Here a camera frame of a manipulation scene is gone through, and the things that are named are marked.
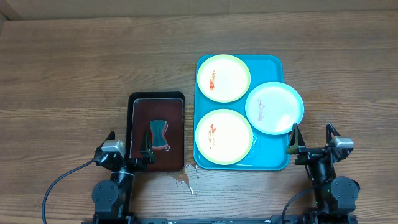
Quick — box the teal plastic tray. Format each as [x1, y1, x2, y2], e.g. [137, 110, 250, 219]
[193, 54, 290, 171]

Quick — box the light blue plate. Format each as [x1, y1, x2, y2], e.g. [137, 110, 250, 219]
[245, 82, 305, 135]

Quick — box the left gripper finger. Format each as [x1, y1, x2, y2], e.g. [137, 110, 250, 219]
[139, 131, 155, 159]
[98, 131, 116, 149]

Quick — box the black water tray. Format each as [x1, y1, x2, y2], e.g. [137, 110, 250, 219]
[126, 91, 185, 172]

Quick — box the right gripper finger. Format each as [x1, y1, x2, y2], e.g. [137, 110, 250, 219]
[326, 123, 340, 144]
[286, 123, 305, 155]

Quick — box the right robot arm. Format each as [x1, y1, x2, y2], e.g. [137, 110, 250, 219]
[281, 123, 360, 223]

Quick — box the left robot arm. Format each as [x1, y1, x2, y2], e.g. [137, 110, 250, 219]
[91, 131, 155, 223]

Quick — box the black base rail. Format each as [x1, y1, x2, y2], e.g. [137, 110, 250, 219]
[81, 214, 358, 224]

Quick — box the yellow-green plate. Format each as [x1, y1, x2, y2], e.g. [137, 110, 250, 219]
[195, 109, 253, 166]
[197, 54, 251, 103]

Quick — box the green dish sponge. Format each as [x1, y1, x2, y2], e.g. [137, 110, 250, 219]
[150, 120, 169, 151]

